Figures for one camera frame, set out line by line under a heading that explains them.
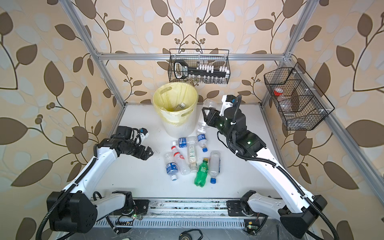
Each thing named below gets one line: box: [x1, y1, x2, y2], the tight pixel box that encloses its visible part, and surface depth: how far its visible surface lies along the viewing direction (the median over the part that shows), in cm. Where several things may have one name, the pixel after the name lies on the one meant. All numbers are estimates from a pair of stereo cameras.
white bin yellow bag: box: [152, 82, 199, 139], surface depth 95 cm
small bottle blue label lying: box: [172, 136, 198, 148], surface depth 96 cm
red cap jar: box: [273, 87, 284, 96], surface depth 84 cm
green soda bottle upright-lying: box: [194, 157, 209, 188], surface depth 84 cm
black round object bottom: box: [179, 228, 204, 240], surface depth 67 cm
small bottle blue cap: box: [197, 133, 208, 153], surface depth 98 cm
